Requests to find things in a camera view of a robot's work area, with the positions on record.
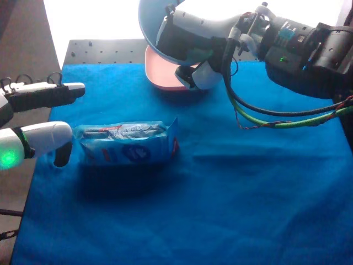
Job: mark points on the blue table cloth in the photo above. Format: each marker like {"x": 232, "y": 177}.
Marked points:
{"x": 193, "y": 207}

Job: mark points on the blue snack bag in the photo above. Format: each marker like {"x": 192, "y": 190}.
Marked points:
{"x": 124, "y": 149}

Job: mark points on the robot right hand white black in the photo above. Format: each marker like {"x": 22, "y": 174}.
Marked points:
{"x": 198, "y": 27}

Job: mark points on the light blue plastic bowl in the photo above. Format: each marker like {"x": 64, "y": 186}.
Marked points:
{"x": 149, "y": 22}

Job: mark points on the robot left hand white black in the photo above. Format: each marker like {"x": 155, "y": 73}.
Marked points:
{"x": 41, "y": 138}

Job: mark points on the pink square plastic plate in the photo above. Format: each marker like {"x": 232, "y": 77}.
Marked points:
{"x": 160, "y": 69}

